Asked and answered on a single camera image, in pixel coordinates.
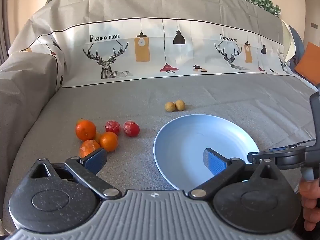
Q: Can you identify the plastic-wrapped orange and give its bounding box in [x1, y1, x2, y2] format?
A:
[79, 140, 101, 158]

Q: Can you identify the light blue plate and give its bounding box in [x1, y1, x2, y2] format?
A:
[153, 114, 260, 191]

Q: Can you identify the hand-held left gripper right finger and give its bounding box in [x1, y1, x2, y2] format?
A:
[188, 148, 279, 201]

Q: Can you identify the large orange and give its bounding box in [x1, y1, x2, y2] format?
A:
[75, 119, 97, 141]

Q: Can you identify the person's right hand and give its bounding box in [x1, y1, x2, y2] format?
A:
[299, 179, 320, 233]

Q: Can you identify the blue cushion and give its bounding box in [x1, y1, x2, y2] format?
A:
[287, 25, 307, 78]

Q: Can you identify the grey curtain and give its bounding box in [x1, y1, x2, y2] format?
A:
[0, 0, 15, 65]

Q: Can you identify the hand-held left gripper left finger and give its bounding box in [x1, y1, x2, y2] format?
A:
[30, 148, 123, 201]

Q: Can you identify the plastic-wrapped red tomato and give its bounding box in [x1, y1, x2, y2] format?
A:
[123, 120, 140, 137]
[105, 120, 121, 135]

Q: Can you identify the orange cushion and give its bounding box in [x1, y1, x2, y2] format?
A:
[294, 42, 320, 85]

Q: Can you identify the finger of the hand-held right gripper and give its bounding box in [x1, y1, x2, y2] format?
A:
[247, 140, 316, 170]

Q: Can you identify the small orange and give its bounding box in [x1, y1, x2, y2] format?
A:
[99, 131, 119, 152]

